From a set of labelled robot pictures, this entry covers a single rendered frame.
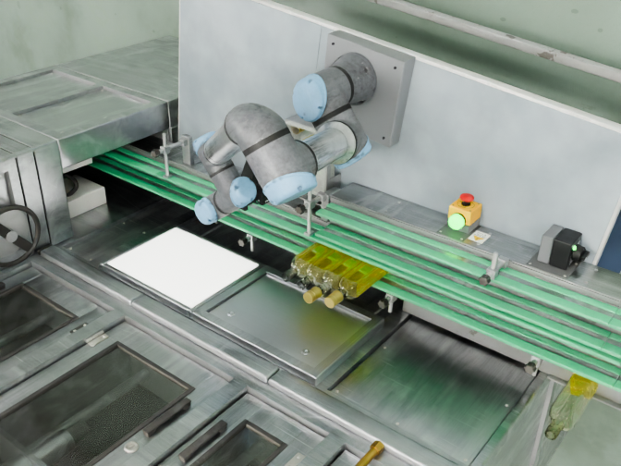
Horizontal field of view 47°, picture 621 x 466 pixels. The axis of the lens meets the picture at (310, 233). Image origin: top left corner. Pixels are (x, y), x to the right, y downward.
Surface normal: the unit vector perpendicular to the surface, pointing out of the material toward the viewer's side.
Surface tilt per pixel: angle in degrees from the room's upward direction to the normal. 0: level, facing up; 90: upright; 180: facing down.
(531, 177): 0
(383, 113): 3
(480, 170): 0
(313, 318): 91
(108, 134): 90
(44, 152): 90
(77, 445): 90
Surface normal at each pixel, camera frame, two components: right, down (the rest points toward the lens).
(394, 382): 0.04, -0.87
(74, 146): 0.79, 0.32
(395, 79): -0.64, 0.41
